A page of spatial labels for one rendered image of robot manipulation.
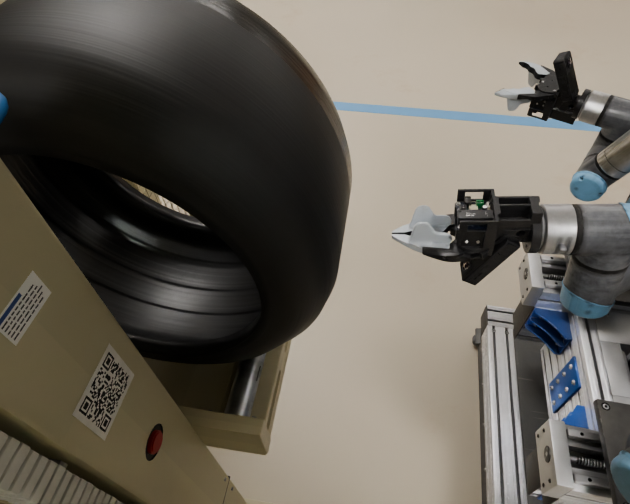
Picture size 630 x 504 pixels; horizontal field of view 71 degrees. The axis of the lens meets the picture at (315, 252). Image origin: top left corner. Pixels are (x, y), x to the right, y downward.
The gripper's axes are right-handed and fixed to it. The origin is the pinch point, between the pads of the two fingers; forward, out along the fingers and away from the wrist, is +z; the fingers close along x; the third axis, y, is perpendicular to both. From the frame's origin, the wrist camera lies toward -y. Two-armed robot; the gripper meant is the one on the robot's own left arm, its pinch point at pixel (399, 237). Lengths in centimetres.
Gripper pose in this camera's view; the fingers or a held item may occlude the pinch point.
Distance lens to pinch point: 72.9
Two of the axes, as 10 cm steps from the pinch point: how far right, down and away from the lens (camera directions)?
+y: -1.6, -6.6, -7.4
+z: -9.7, -0.2, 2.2
